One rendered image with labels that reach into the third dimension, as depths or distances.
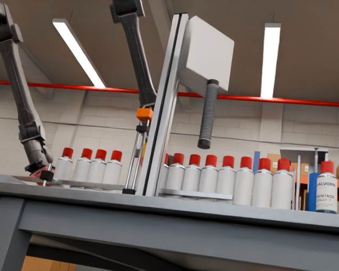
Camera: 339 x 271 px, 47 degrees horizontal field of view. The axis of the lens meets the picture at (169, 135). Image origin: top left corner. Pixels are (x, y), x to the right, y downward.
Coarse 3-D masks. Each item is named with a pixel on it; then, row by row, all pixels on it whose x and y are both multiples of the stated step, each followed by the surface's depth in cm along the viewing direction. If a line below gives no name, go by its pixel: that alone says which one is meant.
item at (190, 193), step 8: (16, 176) 133; (24, 176) 132; (64, 184) 127; (72, 184) 125; (80, 184) 124; (88, 184) 123; (96, 184) 122; (104, 184) 122; (112, 184) 121; (160, 192) 115; (168, 192) 114; (176, 192) 113; (184, 192) 112; (192, 192) 112; (200, 192) 111; (208, 192) 110; (232, 200) 108
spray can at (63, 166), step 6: (66, 150) 135; (72, 150) 136; (66, 156) 134; (60, 162) 132; (66, 162) 132; (72, 162) 134; (60, 168) 131; (66, 168) 132; (54, 174) 131; (60, 174) 131; (66, 174) 132; (54, 186) 129; (60, 186) 130
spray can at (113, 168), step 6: (114, 150) 129; (114, 156) 128; (120, 156) 129; (108, 162) 127; (114, 162) 126; (108, 168) 126; (114, 168) 126; (120, 168) 127; (108, 174) 125; (114, 174) 125; (120, 174) 127; (108, 180) 124; (114, 180) 124; (114, 192) 124
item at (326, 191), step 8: (328, 168) 105; (320, 176) 105; (328, 176) 103; (320, 184) 104; (328, 184) 103; (336, 184) 103; (320, 192) 103; (328, 192) 102; (336, 192) 103; (320, 200) 102; (328, 200) 101; (336, 200) 102; (320, 208) 101; (328, 208) 100; (336, 208) 101
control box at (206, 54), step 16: (192, 32) 118; (208, 32) 122; (192, 48) 116; (208, 48) 120; (224, 48) 125; (192, 64) 115; (208, 64) 119; (224, 64) 123; (192, 80) 119; (224, 80) 122
